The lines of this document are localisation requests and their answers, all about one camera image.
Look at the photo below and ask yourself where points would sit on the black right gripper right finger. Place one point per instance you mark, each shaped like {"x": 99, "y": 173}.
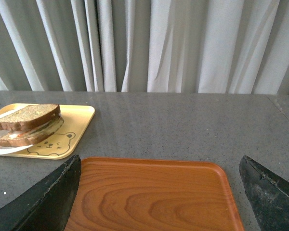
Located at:
{"x": 267, "y": 193}

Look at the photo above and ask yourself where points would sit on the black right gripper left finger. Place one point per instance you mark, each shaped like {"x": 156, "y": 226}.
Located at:
{"x": 46, "y": 206}

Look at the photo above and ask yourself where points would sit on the white round plate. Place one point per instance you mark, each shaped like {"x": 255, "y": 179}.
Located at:
{"x": 6, "y": 110}

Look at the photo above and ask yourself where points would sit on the bread slice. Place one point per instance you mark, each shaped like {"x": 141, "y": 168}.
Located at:
{"x": 29, "y": 117}

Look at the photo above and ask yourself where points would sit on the sandwich bottom with filling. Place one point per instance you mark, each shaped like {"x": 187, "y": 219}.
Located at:
{"x": 33, "y": 136}

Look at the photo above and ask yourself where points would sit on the yellow bear tray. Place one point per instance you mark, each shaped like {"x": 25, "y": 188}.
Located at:
{"x": 62, "y": 144}

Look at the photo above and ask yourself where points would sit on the brown wood-grain tray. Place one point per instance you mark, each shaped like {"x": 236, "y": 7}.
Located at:
{"x": 120, "y": 194}

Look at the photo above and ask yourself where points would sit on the grey pleated curtain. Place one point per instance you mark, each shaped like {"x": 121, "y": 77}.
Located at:
{"x": 201, "y": 46}

